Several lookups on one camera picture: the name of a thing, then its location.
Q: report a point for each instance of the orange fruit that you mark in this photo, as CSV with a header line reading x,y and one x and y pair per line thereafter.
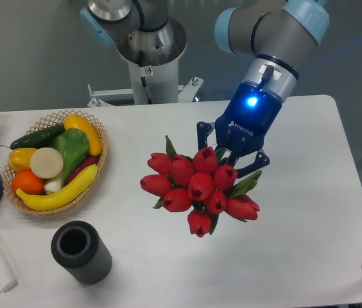
x,y
28,182

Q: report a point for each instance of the green cucumber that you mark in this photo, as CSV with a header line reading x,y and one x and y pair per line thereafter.
x,y
38,139

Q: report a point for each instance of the red tulip bouquet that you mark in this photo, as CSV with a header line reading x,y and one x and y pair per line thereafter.
x,y
204,186

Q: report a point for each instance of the dark grey ribbed vase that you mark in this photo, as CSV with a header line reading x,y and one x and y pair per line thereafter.
x,y
78,248

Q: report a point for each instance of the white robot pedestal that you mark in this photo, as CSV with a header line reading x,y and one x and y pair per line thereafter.
x,y
152,59

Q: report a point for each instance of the purple eggplant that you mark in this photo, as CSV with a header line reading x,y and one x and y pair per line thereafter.
x,y
87,162

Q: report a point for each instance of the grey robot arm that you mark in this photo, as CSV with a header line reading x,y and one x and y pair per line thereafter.
x,y
280,34

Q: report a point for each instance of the yellow squash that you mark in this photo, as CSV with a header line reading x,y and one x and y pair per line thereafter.
x,y
79,122

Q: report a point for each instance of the beige round disc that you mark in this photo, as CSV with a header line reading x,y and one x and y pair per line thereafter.
x,y
46,163

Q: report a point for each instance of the yellow banana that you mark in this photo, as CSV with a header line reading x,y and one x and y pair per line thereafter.
x,y
63,196

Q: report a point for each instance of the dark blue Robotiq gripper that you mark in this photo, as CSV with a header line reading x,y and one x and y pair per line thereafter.
x,y
242,127

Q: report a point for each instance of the woven wicker basket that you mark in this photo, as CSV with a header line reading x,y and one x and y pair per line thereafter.
x,y
54,119

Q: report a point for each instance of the green bok choy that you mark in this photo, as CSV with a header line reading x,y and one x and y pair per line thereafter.
x,y
73,145

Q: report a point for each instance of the yellow bell pepper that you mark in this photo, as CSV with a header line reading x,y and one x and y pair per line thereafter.
x,y
19,159

